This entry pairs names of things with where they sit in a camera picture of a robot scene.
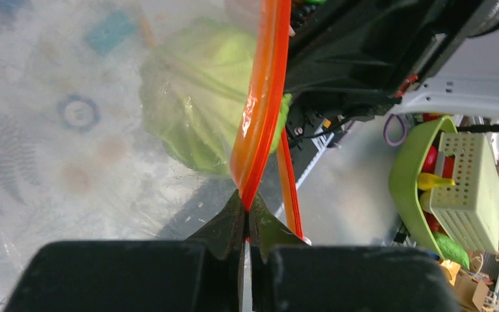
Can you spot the clear zip bag orange zipper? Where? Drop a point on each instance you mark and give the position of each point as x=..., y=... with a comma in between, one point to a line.
x=116, y=181

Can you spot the teal toy brick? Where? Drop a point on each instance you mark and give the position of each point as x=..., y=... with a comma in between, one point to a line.
x=109, y=33

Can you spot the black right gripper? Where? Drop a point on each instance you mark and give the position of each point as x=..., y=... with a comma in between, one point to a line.
x=354, y=60

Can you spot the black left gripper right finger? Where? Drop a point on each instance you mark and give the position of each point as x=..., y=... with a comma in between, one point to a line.
x=289, y=275

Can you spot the green bin of toys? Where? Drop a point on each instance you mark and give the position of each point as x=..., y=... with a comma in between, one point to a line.
x=409, y=186

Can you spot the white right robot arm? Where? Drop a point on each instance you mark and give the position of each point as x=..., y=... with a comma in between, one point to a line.
x=449, y=94

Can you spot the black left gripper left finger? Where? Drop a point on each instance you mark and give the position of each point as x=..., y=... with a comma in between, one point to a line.
x=203, y=272

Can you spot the cream plastic basket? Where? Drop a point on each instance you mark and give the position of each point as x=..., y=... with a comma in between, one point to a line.
x=469, y=210

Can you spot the green toy cabbage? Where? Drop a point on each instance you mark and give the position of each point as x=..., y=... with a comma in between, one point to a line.
x=193, y=91

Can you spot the blue poker chip on table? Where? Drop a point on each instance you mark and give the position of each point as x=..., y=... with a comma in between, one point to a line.
x=78, y=113

